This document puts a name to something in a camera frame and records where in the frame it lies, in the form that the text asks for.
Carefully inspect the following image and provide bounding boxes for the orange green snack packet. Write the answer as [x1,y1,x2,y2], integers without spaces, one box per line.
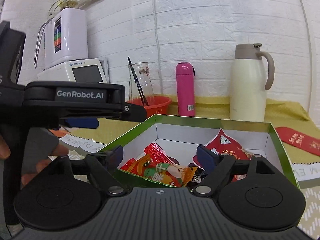
[127,154,197,187]

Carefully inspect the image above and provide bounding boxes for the red sausage snack packet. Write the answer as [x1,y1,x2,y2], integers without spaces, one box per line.
[120,142,179,171]

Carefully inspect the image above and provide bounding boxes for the dark brown snack bag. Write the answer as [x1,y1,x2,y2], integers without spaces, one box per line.
[187,163,208,190]

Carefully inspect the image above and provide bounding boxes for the person's left hand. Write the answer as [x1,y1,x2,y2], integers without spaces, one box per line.
[1,137,69,186]

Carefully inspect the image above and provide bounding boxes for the white screen appliance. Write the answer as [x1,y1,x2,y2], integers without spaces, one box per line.
[37,57,110,83]

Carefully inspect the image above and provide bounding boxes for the green cardboard box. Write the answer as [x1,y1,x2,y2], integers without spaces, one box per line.
[105,114,298,186]

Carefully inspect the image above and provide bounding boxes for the white water purifier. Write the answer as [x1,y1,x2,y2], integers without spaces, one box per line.
[34,8,88,69]

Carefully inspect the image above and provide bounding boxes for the black straw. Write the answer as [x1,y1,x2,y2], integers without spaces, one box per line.
[127,57,149,106]

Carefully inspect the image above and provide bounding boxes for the red plastic basket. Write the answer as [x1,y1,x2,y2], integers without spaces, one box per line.
[126,95,172,120]

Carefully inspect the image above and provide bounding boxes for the red envelope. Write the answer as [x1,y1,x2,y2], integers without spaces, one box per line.
[276,127,320,156]

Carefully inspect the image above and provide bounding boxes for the glass carafe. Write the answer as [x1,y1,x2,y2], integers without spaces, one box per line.
[128,62,154,100]

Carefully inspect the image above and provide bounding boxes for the cream thermos jug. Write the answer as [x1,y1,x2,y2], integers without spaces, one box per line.
[229,43,275,122]

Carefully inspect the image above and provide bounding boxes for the yellow cloth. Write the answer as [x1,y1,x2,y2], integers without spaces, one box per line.
[71,96,319,164]

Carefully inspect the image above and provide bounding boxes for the chevron beige table mat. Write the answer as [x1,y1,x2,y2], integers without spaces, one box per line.
[54,131,319,239]

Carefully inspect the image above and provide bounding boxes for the pink thermos bottle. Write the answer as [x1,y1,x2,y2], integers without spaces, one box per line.
[176,62,195,117]

